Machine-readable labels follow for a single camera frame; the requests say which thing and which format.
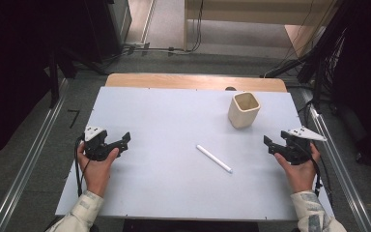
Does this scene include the grey cabinet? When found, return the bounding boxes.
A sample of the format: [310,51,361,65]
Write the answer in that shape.
[107,0,133,54]

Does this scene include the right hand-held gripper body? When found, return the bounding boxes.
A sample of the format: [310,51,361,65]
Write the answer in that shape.
[282,126,328,166]

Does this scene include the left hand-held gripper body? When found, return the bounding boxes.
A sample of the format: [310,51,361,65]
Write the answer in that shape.
[83,126,124,162]

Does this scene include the wooden table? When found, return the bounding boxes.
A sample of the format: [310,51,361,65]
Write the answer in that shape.
[104,72,288,94]

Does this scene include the black metal stand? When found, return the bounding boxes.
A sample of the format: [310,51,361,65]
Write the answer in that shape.
[263,18,349,114]
[46,44,109,109]

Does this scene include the metal floor rail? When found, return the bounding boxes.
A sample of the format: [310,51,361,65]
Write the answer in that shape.
[0,77,70,232]
[300,88,371,232]

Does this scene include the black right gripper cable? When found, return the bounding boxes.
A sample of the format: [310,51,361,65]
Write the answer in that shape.
[308,151,325,198]

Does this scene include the light wooden furniture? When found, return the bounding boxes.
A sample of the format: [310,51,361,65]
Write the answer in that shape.
[183,0,339,59]

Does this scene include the person's left hand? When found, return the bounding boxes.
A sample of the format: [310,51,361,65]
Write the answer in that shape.
[76,141,121,198]

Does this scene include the person's right hand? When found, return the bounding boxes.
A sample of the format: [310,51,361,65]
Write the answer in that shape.
[273,142,322,194]

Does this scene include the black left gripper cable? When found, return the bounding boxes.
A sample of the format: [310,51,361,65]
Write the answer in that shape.
[73,134,91,198]

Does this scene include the white pen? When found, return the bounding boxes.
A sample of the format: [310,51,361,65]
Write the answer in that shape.
[195,144,234,175]

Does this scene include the cream square cup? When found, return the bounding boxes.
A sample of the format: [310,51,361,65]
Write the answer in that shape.
[227,91,262,131]

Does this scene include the black floor cables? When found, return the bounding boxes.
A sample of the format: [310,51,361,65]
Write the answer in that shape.
[100,0,207,64]

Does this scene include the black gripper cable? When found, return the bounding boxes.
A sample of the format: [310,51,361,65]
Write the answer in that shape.
[308,151,325,198]
[73,134,91,198]

